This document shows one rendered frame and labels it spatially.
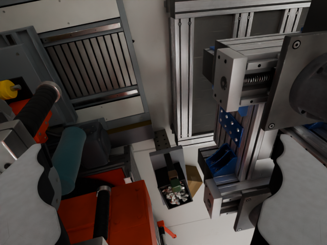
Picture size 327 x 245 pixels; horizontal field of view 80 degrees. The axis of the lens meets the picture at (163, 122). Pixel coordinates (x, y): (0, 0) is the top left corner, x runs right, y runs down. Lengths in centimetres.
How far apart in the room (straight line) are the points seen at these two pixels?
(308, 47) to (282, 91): 9
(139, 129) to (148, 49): 49
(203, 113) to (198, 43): 41
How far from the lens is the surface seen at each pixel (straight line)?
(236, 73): 48
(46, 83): 46
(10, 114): 72
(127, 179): 118
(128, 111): 125
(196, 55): 105
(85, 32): 111
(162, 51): 121
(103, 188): 64
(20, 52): 105
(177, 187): 85
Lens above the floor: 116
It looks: 55 degrees down
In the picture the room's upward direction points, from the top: 162 degrees clockwise
